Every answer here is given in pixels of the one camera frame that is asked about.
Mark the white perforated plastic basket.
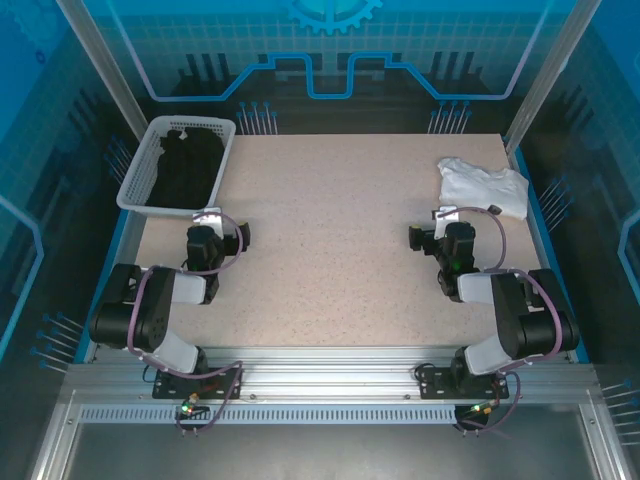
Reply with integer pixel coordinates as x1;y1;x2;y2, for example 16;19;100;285
115;115;237;217

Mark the black t-shirt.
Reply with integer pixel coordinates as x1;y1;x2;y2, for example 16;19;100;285
147;127;225;210

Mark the white t-shirt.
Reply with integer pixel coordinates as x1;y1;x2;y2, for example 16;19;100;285
437;156;530;222

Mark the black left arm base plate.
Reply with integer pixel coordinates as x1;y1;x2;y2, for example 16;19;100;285
152;367;244;400

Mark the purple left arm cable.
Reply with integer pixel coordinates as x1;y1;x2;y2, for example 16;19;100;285
124;211;247;435

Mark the aluminium frame post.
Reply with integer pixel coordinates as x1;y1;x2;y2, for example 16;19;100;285
503;0;604;154
53;0;152;147

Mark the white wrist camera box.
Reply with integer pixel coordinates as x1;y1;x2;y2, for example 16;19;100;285
192;210;225;236
432;204;460;236

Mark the slotted grey cable duct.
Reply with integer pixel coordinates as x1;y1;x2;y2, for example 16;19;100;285
78;404;459;422

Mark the aluminium mounting rail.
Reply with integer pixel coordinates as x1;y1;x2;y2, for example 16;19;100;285
64;344;596;406

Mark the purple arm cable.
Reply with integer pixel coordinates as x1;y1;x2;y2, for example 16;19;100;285
124;211;247;435
439;205;564;436

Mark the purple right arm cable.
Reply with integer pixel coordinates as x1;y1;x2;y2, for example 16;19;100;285
439;205;564;436

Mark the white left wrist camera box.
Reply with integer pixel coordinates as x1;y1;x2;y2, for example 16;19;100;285
192;210;225;236

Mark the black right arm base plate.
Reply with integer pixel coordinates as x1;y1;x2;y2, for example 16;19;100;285
417;364;510;400

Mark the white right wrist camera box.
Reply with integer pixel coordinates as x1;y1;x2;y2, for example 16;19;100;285
432;204;460;236

